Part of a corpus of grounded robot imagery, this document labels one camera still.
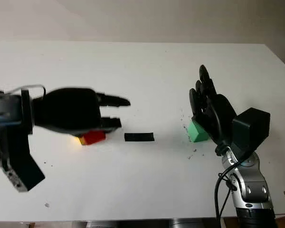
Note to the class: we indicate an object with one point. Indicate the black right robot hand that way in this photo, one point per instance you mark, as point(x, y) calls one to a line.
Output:
point(216, 116)

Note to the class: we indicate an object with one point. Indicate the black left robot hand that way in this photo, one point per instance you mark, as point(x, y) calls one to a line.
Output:
point(66, 109)

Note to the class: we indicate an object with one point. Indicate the green block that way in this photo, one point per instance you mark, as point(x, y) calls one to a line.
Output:
point(197, 133)

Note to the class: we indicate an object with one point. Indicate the yellow block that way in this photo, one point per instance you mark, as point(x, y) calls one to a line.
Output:
point(78, 140)

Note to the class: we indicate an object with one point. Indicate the red block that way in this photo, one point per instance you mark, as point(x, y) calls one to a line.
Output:
point(93, 137)

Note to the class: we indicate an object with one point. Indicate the black tape strip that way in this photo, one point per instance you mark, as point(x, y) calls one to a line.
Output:
point(139, 137)

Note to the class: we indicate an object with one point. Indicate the grey robot torso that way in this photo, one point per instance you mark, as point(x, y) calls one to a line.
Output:
point(137, 224)

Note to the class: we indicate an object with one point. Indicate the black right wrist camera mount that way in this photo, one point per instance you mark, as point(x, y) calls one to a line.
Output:
point(251, 128)

